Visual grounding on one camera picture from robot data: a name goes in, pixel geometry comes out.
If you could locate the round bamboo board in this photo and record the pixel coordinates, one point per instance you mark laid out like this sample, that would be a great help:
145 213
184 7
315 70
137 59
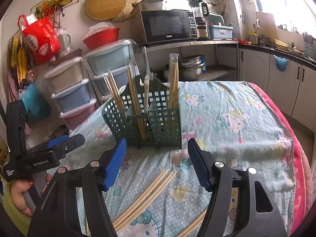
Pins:
104 9

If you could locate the metal shelf rack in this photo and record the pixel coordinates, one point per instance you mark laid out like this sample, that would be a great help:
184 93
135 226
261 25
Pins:
220 58

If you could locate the left hand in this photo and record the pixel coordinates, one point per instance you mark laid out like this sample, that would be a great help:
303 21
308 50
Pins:
18 187

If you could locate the blue plastic box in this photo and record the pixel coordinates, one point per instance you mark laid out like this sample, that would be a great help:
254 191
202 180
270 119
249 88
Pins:
217 32

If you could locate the red shopping bag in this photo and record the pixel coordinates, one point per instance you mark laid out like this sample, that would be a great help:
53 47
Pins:
40 37

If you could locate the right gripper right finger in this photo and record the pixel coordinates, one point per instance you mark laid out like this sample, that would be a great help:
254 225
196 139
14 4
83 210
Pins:
257 212

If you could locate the black blender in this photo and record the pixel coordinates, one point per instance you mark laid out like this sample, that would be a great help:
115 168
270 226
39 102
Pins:
200 10

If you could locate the green plastic utensil basket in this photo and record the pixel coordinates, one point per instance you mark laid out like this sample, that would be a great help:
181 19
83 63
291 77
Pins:
158 127

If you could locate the yellow sleeve cuff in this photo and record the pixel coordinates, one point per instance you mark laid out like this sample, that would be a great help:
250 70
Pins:
20 220

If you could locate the stacked steel pots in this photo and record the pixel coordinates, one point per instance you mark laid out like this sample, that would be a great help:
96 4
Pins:
190 68

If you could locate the woven round mat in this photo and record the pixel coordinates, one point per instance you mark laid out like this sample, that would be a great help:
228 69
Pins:
125 14

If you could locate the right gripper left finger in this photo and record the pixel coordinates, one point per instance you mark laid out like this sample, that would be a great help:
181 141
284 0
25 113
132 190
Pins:
57 212

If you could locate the pastel drawer tower left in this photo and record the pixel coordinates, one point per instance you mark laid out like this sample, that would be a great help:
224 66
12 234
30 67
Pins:
69 87

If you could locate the black microwave oven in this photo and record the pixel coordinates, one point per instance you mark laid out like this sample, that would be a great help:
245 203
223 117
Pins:
164 26

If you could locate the blue drawer tower right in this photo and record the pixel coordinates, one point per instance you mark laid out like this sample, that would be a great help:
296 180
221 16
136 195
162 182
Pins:
112 57

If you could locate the white kitchen cabinets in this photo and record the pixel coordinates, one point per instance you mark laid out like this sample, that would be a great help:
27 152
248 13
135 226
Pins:
292 89

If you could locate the pink red blanket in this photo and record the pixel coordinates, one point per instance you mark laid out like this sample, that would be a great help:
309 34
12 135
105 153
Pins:
303 192

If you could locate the bamboo chopstick pair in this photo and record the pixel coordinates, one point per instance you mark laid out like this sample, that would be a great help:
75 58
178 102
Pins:
111 84
146 198
135 102
148 77

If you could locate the red plastic basin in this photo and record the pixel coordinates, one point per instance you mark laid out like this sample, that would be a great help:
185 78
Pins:
101 38

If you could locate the blue hanging pouch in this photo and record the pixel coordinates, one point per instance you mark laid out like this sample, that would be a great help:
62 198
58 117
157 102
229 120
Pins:
281 63

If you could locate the fruit picture left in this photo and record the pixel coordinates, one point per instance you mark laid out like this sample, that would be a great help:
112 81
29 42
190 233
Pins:
47 8

